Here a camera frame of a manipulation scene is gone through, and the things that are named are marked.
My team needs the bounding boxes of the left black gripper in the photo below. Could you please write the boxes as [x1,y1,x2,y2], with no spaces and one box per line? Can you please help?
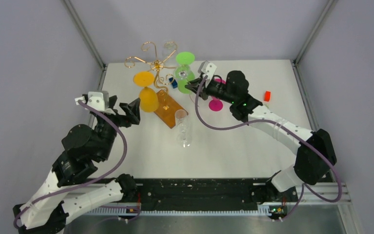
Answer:
[97,95,142,160]

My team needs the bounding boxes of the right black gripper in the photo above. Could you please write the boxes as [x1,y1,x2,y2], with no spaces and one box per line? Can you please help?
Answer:
[187,76,236,104]

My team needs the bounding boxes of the green plastic goblet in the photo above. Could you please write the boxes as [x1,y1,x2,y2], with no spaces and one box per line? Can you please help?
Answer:
[176,52,195,94]

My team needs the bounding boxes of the clear stemmed wine glass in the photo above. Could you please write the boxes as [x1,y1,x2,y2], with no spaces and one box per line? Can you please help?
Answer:
[173,64,195,86]

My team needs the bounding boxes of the orange plastic goblet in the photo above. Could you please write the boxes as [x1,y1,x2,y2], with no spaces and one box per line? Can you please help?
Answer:
[133,71,159,113]

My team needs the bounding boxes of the clear short wine glass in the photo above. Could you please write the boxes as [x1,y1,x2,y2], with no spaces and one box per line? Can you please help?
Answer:
[162,40,178,61]

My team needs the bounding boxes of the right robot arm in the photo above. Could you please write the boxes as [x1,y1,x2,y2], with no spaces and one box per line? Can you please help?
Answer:
[185,70,337,201]

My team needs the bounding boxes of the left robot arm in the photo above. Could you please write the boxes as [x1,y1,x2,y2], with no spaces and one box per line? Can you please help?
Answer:
[13,95,140,234]

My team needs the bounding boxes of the clear tall flute glass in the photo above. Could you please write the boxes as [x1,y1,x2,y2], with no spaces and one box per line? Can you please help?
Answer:
[174,109,192,148]

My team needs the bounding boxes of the dark blue block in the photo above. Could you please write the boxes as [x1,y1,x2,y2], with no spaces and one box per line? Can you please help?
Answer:
[168,77,178,89]

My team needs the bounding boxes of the pink plastic goblet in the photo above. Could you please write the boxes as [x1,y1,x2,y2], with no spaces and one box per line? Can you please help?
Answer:
[208,78,227,112]

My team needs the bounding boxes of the orange-red block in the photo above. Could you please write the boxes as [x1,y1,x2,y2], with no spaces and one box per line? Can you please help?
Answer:
[263,91,271,102]

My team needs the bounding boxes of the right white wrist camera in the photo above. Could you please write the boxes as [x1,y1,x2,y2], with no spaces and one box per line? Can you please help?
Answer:
[198,60,217,80]

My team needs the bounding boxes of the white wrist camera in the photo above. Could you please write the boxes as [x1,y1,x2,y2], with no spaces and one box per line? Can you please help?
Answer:
[198,60,217,80]
[75,91,115,115]

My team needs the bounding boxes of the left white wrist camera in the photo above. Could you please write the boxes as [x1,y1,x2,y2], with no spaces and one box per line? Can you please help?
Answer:
[75,91,115,115]

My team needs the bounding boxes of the gold wire wine glass rack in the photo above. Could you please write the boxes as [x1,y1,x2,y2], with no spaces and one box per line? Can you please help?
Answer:
[124,41,182,129]

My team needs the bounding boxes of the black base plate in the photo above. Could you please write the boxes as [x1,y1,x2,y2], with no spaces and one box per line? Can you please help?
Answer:
[122,178,298,212]

